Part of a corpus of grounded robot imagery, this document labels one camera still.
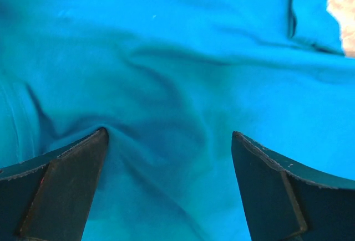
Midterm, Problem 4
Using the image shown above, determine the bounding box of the teal blue t-shirt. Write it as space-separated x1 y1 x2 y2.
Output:
1 0 354 240

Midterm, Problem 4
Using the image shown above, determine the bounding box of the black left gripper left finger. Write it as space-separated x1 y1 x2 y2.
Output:
1 128 108 241

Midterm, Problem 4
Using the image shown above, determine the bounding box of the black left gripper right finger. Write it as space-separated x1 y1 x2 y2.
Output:
231 131 354 241

